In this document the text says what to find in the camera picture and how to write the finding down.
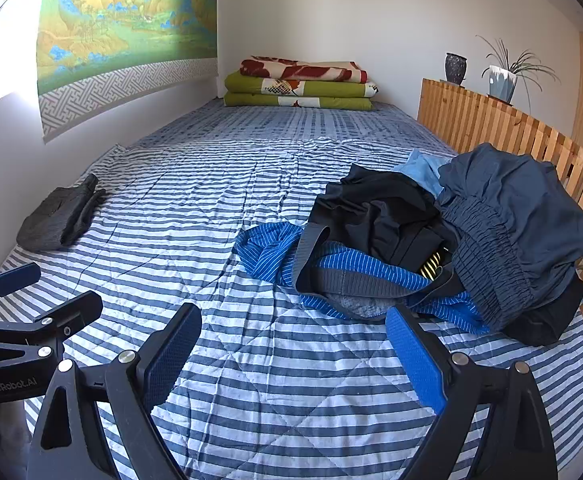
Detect black cloth under shorts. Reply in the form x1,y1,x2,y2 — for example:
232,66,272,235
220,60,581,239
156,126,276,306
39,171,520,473
511,275,583,347

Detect navy elastic-waist shorts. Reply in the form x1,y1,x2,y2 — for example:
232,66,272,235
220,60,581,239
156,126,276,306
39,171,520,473
434,142,583,331

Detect green folded quilt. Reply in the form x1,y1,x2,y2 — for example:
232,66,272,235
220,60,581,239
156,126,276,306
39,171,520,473
225,72,378,99
224,92,373,110

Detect dark grey folded garment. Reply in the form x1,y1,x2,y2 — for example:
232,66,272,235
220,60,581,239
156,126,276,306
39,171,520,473
16,174,107,253

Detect dark ceramic vase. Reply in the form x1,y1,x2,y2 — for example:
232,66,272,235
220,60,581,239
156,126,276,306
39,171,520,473
445,52,468,85

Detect light blue garment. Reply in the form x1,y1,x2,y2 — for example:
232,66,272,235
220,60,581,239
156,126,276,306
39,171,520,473
394,150,455,198

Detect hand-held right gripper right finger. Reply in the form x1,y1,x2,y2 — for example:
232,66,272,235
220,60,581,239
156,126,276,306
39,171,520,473
386,305,559,480

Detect potted plant in pale pot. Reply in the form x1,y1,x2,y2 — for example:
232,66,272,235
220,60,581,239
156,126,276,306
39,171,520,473
476,35,559,106

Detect landscape wall hanging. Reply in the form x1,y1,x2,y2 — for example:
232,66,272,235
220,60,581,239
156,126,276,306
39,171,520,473
36,0,219,143

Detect black garment with yellow stripes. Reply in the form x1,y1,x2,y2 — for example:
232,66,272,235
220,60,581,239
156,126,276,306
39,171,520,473
418,250,445,279

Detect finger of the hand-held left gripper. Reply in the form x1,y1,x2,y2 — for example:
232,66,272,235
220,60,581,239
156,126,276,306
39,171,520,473
0,262,42,319
0,290,104,361

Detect red cream folded blanket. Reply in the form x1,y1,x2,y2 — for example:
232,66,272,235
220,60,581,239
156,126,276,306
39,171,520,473
240,56,369,85

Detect wooden slatted bed rail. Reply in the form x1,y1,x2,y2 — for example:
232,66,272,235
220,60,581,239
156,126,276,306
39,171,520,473
418,77,583,341

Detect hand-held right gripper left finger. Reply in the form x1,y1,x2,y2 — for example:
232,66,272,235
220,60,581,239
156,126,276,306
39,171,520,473
26,302,203,480

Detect blue striped underwear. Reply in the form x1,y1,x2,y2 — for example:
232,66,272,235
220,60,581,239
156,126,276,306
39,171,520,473
234,221,492,335

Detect blue white striped bed quilt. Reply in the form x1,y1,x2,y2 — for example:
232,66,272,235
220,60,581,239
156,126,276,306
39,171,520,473
0,97,583,480

